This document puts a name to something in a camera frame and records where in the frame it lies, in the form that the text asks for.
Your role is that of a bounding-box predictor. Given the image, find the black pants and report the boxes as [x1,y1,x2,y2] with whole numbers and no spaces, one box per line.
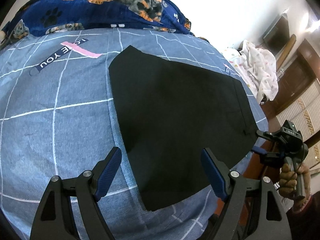
[108,46,258,211]

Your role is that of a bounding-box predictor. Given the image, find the person right hand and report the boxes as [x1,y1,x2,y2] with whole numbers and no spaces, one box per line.
[279,163,311,212]

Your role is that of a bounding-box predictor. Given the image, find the white lattice wardrobe door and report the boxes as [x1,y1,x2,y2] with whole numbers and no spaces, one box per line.
[276,80,320,172]

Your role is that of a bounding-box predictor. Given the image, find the dark wooden cabinet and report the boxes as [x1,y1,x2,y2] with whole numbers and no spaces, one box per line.
[260,38,320,136]

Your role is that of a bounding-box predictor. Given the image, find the white confetti print quilt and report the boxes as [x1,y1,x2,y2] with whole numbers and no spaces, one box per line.
[222,40,278,103]

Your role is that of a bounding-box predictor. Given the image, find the blue grid bed sheet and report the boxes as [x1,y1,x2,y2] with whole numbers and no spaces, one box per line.
[0,27,270,240]

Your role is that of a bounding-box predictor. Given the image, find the navy dog print blanket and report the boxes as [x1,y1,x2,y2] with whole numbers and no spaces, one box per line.
[1,0,191,48]

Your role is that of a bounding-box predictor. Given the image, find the wall mounted television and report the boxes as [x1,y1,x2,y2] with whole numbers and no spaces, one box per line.
[263,13,290,55]

